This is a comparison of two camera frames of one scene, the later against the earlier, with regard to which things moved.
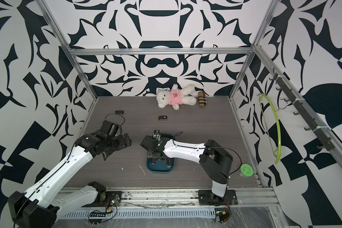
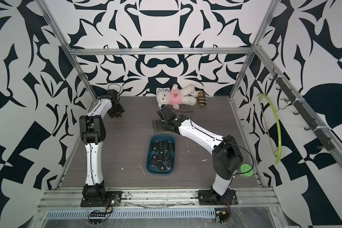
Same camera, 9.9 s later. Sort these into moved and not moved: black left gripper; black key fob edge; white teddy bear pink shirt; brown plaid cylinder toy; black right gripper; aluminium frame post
Moved: black key fob edge; black left gripper; black right gripper
Not moved: white teddy bear pink shirt; aluminium frame post; brown plaid cylinder toy
